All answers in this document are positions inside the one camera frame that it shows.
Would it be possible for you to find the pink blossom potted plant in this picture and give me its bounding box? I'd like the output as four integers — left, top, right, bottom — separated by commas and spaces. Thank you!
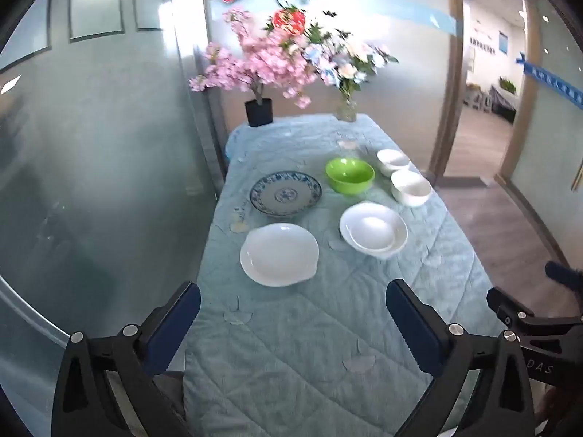
189, 8, 317, 123

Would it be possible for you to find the white ceramic bowl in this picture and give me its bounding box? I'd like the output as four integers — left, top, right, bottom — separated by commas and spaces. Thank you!
390, 170, 433, 207
376, 149, 411, 178

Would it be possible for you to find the white plate with handles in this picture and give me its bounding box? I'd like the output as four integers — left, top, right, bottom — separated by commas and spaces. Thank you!
239, 223, 319, 287

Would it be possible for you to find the blue patterned plate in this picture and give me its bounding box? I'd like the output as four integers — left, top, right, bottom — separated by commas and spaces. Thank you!
249, 171, 322, 218

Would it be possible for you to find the green plastic bowl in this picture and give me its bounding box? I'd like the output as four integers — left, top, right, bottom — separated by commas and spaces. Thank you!
325, 158, 376, 195

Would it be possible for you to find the gold door handle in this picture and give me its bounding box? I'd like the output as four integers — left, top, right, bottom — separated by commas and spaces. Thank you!
571, 160, 583, 192

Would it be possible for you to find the light blue quilted tablecloth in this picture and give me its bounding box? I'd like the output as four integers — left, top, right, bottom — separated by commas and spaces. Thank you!
184, 114, 501, 436

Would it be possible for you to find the glass vase flower bouquet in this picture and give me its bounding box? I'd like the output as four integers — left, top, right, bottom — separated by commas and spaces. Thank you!
221, 0, 398, 121

